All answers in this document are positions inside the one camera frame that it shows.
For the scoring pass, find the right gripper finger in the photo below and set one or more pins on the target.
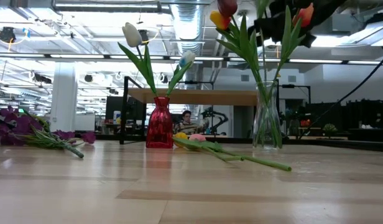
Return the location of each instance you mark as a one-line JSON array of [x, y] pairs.
[[284, 6], [270, 29]]

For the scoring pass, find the dark red tulip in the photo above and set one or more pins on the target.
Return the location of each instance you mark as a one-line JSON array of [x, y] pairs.
[[227, 6]]

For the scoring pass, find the yellow and orange tulip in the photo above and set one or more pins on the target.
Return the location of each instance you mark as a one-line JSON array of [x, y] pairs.
[[219, 20]]

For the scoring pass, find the white and blue tulip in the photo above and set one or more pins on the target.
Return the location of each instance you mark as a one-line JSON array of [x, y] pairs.
[[186, 58]]

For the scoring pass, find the pink tulip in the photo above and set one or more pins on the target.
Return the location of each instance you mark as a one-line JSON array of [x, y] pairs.
[[197, 137]]

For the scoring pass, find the purple flower bunch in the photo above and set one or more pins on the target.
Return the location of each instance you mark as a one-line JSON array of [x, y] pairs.
[[23, 123]]

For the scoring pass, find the black background robot arm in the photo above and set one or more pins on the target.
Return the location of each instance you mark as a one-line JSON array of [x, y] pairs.
[[216, 116]]

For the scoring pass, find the wooden shelf with black legs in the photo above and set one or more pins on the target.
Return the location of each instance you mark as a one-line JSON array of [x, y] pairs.
[[194, 96]]

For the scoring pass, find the clear glass vase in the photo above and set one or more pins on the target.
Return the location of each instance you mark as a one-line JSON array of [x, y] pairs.
[[267, 124]]

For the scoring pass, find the black cabinet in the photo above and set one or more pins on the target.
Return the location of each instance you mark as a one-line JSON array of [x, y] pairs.
[[365, 112]]

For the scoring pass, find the small green plant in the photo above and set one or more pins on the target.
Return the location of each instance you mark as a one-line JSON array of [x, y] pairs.
[[329, 127]]

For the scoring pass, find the person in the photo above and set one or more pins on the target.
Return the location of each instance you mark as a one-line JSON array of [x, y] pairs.
[[186, 116]]

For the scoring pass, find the black ceiling device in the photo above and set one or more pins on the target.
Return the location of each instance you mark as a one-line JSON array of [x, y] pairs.
[[145, 36], [7, 34]]

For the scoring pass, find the red glass vase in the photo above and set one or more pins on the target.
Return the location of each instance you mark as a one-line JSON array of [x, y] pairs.
[[159, 124]]

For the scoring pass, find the black monitor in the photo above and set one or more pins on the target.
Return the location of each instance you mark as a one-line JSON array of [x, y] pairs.
[[113, 107]]

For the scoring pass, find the ceiling light strip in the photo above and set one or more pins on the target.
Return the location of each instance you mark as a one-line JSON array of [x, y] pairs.
[[76, 56]]

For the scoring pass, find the white pillar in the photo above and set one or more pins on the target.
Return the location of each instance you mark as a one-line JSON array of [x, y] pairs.
[[64, 93]]

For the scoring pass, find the silver ventilation duct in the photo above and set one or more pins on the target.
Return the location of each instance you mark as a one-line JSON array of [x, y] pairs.
[[188, 31]]

